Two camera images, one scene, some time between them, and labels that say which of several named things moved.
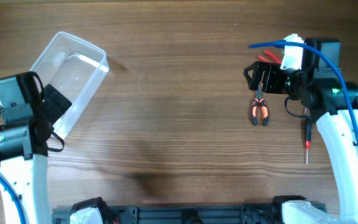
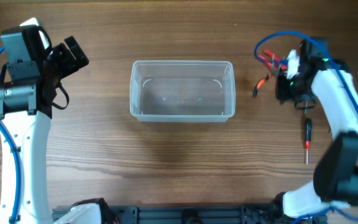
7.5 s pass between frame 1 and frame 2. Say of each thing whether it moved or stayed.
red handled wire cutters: stayed
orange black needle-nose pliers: moved
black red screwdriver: stayed
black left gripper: moved
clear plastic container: moved
